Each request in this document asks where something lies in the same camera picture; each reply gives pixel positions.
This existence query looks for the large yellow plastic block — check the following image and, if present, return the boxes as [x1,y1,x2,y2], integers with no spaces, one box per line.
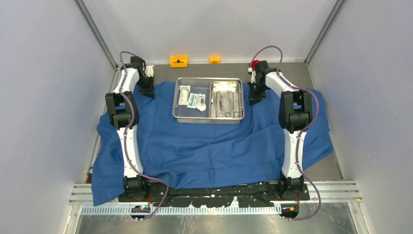
[169,56,188,68]

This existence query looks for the clear wrapped syringe packet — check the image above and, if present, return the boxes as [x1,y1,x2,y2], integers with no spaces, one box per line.
[196,94,207,112]

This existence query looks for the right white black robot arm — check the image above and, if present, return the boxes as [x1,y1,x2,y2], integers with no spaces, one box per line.
[248,60,313,200]

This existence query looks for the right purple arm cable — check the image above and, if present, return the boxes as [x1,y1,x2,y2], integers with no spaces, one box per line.
[250,45,322,221]

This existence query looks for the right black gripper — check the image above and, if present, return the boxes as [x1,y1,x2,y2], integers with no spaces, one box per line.
[248,80,268,105]

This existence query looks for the green white sterile packet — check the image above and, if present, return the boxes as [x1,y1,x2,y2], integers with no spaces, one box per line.
[187,93,199,109]

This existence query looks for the small yellow plastic block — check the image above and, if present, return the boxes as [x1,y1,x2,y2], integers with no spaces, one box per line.
[209,56,221,64]

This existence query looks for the metal mesh instrument basket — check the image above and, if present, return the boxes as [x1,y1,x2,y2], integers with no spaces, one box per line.
[171,77,245,125]

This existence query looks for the blue surgical drape cloth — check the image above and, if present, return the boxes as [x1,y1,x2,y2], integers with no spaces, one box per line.
[91,81,334,206]

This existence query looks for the steel surgical scissors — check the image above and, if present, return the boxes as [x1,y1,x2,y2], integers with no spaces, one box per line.
[216,91,224,117]

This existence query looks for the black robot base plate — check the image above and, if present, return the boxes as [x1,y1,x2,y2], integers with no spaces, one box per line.
[118,181,310,208]

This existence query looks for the stainless steel inner tray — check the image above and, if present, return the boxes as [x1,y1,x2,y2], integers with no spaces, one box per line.
[209,78,244,124]

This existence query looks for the steel surgical forceps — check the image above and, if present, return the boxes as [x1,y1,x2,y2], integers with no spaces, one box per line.
[225,92,240,118]

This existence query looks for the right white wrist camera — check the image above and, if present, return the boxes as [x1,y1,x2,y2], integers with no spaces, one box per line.
[247,67,256,83]

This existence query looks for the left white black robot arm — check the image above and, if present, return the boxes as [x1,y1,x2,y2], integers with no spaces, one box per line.
[105,51,155,202]

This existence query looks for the red plastic object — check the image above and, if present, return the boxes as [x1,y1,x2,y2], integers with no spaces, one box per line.
[250,59,259,70]

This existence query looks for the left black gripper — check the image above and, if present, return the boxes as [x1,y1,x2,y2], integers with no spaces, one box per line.
[137,75,155,99]

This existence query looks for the aluminium frame rail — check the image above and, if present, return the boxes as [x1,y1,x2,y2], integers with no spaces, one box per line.
[69,180,362,205]

